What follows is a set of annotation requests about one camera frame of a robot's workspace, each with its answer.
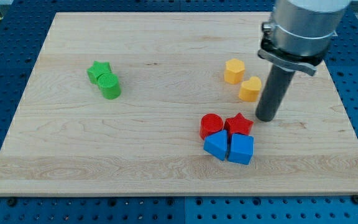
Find yellow heart block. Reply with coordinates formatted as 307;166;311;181
238;77;262;102

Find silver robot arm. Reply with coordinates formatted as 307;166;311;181
258;0;350;76

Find yellow hexagon block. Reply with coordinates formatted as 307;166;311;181
224;58;245;84

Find red cylinder block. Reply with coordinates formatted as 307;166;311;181
199;113;223;140

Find blue triangle block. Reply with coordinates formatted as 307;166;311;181
203;130;227;161

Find red star block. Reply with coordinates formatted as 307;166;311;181
224;113;254;136

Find light wooden board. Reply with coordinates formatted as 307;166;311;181
0;12;358;197

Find green cylinder block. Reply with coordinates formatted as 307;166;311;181
97;73;121;100

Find blue cube block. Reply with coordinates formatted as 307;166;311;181
227;133;254;165

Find green star block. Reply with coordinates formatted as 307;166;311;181
86;61;112;84

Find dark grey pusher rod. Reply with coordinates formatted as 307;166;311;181
255;64;295;122

